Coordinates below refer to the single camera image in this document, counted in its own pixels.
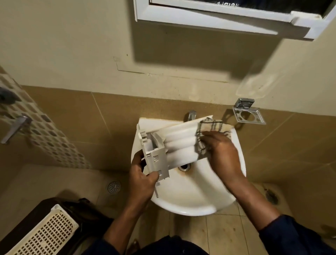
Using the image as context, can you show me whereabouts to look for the white perforated plastic basket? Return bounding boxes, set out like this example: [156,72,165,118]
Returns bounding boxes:
[5,204,79,255]

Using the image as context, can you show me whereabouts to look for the chrome toilet sprayer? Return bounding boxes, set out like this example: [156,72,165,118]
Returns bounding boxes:
[321,225,336,239]

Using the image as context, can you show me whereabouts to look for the person's left foot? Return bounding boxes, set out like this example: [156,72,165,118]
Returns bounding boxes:
[127,239,140,255]

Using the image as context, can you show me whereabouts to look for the chrome shower tap handle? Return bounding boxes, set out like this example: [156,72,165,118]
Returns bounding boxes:
[1,115,33,145]

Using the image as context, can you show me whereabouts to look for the white ceramic sink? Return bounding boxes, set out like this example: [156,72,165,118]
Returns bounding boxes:
[131,117,247,216]

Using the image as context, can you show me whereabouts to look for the person's left forearm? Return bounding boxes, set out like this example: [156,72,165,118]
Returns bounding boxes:
[92,207,150,255]

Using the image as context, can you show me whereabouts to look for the person's right forearm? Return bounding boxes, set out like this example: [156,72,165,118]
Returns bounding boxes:
[225,173,336,255]

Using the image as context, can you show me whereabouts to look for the white mirror cabinet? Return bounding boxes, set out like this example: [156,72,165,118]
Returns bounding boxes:
[133,0,336,40]

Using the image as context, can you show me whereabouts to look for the round metal floor drain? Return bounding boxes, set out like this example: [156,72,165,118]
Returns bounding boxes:
[265,189,279,206]
[107,180,121,195]

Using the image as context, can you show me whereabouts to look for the person's left hand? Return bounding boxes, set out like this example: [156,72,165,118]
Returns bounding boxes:
[128,151,160,214]

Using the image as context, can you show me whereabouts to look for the black-lined patterned cloth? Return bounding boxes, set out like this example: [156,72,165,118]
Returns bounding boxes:
[194,118,232,159]

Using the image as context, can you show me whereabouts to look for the dark plastic stool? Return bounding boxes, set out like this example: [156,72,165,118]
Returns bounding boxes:
[0,197,114,255]

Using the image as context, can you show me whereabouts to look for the white detergent drawer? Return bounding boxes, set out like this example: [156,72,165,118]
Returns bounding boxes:
[137,114,234,198]

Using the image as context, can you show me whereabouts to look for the chrome wall toothbrush holder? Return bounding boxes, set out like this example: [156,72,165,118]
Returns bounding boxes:
[233,98,267,125]

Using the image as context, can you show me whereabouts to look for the person's dark trousers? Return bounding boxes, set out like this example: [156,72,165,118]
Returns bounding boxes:
[134,235,210,255]

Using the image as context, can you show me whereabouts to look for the person's right hand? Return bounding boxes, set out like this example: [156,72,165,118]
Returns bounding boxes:
[201,130,245,187]

